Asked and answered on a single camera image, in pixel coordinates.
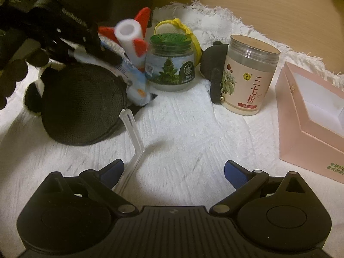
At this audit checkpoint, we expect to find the clear plastic strip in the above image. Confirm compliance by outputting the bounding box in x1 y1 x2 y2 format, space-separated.
114 109 145 196

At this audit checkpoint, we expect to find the blue tissue packet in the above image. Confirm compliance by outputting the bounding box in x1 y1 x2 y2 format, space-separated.
99 35 157 107

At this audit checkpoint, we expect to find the red white rocket plush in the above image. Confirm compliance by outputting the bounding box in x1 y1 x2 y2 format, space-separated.
98 7 151 71

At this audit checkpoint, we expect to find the black white fuzzy sock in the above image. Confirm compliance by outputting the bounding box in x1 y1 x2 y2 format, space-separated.
24 45 86 114

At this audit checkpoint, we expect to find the white fringed cloth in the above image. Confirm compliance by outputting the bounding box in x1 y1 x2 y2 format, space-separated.
0 0 344 258

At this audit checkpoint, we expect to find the pink open gift box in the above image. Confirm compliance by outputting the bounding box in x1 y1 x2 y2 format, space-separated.
275 62 343 183

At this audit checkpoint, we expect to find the tall herbal powder jar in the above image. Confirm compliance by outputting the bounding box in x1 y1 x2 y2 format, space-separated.
220 34 280 116

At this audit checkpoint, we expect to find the small black plush toy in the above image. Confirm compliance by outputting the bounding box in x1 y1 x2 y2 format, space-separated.
199 41 228 104

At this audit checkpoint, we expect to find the green lid glass jar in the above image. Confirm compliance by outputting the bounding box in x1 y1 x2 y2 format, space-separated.
145 33 195 91

